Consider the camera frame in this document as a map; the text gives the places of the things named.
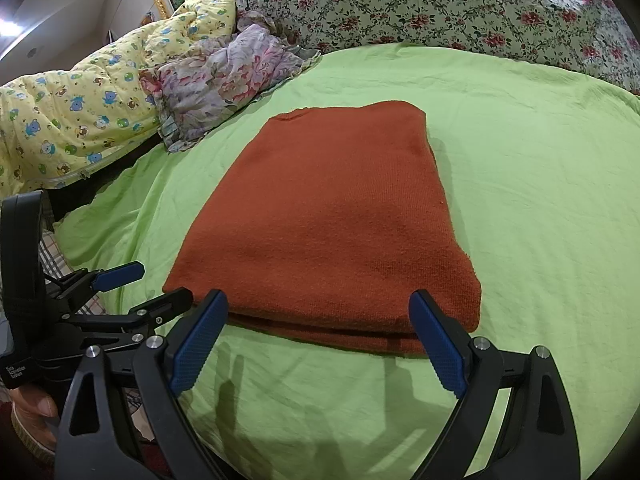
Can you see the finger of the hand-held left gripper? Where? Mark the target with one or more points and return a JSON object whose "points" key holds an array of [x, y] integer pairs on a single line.
{"points": [[165, 305], [120, 274]]}

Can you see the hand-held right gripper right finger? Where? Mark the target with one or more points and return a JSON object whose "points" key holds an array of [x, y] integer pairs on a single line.
{"points": [[440, 345]]}

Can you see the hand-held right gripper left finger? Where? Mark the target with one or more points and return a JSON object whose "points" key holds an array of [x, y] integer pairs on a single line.
{"points": [[195, 345]]}

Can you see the orange knit sweater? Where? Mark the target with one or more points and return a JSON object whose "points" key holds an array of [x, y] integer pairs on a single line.
{"points": [[330, 220]]}

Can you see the person's left forearm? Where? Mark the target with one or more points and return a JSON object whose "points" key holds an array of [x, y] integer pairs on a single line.
{"points": [[30, 437]]}

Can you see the person's left hand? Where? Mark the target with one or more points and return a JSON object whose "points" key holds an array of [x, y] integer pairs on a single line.
{"points": [[37, 405]]}

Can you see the plaid cloth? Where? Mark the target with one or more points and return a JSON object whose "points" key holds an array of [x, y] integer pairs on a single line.
{"points": [[54, 255]]}

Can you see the yellow cartoon print quilt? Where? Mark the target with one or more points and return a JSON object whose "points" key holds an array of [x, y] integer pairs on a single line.
{"points": [[75, 105]]}

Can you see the light green bed sheet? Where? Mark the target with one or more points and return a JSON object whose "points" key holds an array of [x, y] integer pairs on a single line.
{"points": [[540, 200]]}

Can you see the pink floral cloth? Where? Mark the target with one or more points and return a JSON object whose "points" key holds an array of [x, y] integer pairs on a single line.
{"points": [[225, 70]]}

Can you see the white red-flowered quilt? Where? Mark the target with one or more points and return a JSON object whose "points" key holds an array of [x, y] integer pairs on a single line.
{"points": [[450, 0]]}

